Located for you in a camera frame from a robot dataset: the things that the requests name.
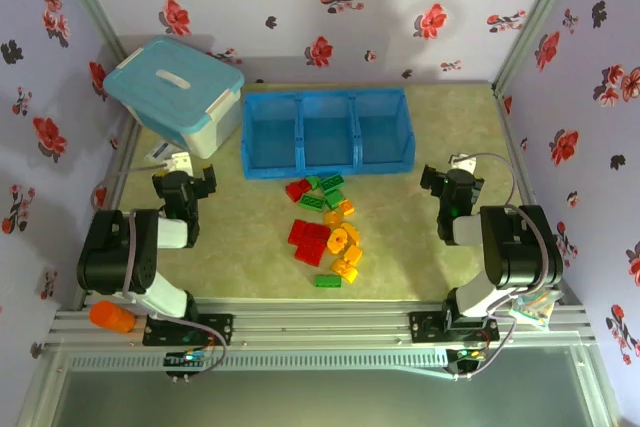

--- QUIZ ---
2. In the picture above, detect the yellow round lego piece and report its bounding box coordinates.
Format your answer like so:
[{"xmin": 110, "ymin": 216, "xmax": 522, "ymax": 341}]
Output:
[{"xmin": 325, "ymin": 227, "xmax": 350, "ymax": 255}]

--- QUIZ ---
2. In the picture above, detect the grey slotted cable duct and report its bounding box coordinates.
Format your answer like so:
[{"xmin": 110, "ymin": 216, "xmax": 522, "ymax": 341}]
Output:
[{"xmin": 67, "ymin": 350, "xmax": 451, "ymax": 371}]

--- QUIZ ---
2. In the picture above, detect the white paper packet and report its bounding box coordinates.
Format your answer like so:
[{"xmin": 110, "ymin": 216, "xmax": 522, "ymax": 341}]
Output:
[{"xmin": 144, "ymin": 139, "xmax": 189, "ymax": 166}]

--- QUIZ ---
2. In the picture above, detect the orange plastic cylinder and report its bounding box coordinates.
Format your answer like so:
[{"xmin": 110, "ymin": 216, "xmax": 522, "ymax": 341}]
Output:
[{"xmin": 88, "ymin": 299, "xmax": 137, "ymax": 334}]

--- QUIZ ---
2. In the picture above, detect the clear plastic bag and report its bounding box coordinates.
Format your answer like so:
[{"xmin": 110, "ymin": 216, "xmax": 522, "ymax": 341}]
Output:
[{"xmin": 509, "ymin": 289, "xmax": 557, "ymax": 332}]

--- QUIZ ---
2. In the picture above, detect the grey left arm cable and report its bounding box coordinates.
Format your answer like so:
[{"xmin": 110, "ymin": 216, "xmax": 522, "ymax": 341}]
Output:
[{"xmin": 89, "ymin": 161, "xmax": 229, "ymax": 373}]

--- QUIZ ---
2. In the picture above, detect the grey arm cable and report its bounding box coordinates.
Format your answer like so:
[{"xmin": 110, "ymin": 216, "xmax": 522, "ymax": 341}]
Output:
[
  {"xmin": 449, "ymin": 151, "xmax": 551, "ymax": 381},
  {"xmin": 89, "ymin": 161, "xmax": 229, "ymax": 373}
]

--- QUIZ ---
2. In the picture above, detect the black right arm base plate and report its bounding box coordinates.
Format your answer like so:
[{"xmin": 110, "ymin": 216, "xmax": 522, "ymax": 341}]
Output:
[{"xmin": 408, "ymin": 310, "xmax": 501, "ymax": 346}]

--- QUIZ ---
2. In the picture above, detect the grey right arm cable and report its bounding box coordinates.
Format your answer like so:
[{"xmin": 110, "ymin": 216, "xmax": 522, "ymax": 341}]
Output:
[{"xmin": 449, "ymin": 151, "xmax": 551, "ymax": 381}]

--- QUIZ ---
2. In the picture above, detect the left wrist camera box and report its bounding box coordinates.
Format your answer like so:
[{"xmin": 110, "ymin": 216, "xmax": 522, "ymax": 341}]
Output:
[{"xmin": 166, "ymin": 150, "xmax": 195, "ymax": 174}]

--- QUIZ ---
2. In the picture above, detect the blue lidded storage box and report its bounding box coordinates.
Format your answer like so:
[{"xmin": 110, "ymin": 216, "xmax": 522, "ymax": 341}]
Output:
[{"xmin": 103, "ymin": 35, "xmax": 246, "ymax": 161}]

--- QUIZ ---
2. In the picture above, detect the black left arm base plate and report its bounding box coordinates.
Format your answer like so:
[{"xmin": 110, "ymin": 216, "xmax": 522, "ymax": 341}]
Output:
[{"xmin": 143, "ymin": 313, "xmax": 235, "ymax": 347}]

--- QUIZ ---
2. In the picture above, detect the aluminium frame rail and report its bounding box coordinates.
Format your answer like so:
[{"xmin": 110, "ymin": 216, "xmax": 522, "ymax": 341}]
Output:
[{"xmin": 49, "ymin": 296, "xmax": 596, "ymax": 348}]

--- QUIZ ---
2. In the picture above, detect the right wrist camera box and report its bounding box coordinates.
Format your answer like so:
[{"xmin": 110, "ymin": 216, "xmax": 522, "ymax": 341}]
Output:
[{"xmin": 448, "ymin": 152, "xmax": 478, "ymax": 174}]

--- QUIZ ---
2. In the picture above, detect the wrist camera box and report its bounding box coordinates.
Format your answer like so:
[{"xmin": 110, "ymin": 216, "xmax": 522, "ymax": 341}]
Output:
[
  {"xmin": 448, "ymin": 152, "xmax": 478, "ymax": 174},
  {"xmin": 166, "ymin": 150, "xmax": 195, "ymax": 174}
]

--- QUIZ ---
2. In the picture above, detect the red lego brick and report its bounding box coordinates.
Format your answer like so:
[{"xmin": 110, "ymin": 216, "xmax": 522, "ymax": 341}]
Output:
[
  {"xmin": 303, "ymin": 222, "xmax": 333, "ymax": 243},
  {"xmin": 294, "ymin": 239, "xmax": 328, "ymax": 267},
  {"xmin": 288, "ymin": 218, "xmax": 309, "ymax": 245},
  {"xmin": 285, "ymin": 178, "xmax": 313, "ymax": 204}
]

